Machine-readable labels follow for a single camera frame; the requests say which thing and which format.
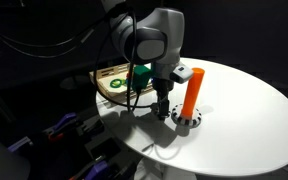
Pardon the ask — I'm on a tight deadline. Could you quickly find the purple orange clamp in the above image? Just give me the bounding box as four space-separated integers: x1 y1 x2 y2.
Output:
47 112 79 143
7 135 35 153
68 159 112 180

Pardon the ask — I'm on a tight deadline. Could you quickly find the white table pedestal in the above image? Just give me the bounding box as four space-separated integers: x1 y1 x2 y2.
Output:
133 156 198 180

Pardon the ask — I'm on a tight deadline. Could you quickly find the black background cable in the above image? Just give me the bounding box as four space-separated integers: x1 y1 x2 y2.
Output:
0 18 106 60

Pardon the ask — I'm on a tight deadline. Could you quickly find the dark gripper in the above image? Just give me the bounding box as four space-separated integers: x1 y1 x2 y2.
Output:
150 61 176 121

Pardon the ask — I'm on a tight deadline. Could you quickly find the black white striped base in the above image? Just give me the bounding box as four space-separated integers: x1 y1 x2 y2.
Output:
171 103 204 129

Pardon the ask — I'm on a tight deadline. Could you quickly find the light wooden slatted tray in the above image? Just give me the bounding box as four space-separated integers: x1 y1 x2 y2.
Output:
89 63 155 103

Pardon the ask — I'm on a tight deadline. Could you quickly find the orange stacking post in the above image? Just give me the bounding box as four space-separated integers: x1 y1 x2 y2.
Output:
180 67 206 118

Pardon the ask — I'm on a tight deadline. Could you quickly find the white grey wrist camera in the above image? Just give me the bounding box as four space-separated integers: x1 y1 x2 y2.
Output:
169 64 195 85

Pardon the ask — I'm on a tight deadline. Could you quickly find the green box mount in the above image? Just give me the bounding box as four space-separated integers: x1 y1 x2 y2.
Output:
130 64 153 91

